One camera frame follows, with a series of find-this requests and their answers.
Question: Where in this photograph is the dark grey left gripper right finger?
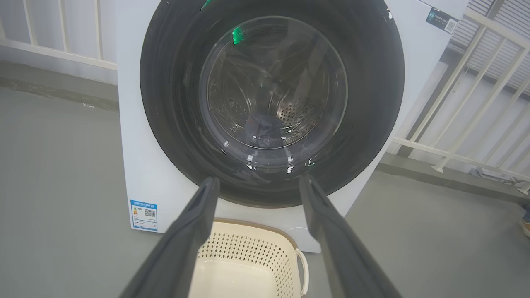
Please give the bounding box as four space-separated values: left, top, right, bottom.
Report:
299 174 402 298

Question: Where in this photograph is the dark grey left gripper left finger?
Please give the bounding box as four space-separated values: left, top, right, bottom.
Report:
120 177 220 298

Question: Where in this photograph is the black round washing machine door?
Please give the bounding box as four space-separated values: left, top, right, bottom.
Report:
140 0 405 209

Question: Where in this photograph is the blue bear-print garment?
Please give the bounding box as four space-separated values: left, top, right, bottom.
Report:
244 114 286 147

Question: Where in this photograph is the cream perforated laundry basket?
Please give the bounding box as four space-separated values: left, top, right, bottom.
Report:
188 218 309 298

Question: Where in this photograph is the white washing machine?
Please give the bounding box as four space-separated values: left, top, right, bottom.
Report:
116 0 470 254

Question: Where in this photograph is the round white filter cover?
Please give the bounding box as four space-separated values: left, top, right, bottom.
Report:
286 227 322 253

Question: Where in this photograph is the blue energy label sticker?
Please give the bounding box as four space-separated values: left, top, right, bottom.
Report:
130 200 158 231

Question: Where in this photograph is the white metal railing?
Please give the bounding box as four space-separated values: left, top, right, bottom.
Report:
391 8 530 195
0 0 118 71

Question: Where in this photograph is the dark QR code sticker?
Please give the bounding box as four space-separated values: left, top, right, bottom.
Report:
426 7 459 34

